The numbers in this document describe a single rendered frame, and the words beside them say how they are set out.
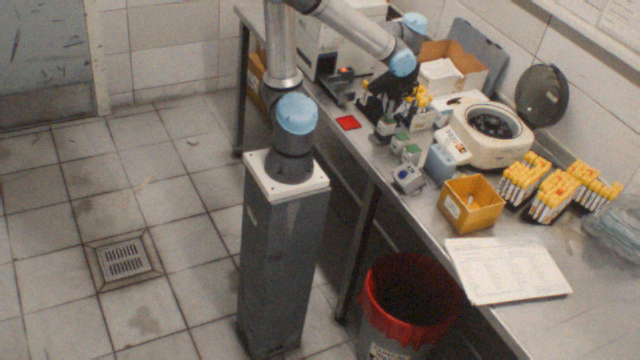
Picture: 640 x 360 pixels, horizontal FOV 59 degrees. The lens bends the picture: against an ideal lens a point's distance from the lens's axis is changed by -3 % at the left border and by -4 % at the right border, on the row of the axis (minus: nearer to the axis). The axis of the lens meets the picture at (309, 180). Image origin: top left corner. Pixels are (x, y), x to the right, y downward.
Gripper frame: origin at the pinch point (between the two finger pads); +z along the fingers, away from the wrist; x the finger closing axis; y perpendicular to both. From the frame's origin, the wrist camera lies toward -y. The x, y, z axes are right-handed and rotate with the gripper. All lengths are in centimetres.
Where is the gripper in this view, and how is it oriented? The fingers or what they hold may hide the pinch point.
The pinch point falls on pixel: (386, 116)
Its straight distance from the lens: 192.0
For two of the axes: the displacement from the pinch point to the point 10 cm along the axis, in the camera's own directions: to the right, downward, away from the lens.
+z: -1.2, 7.4, 6.6
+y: 8.8, -2.2, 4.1
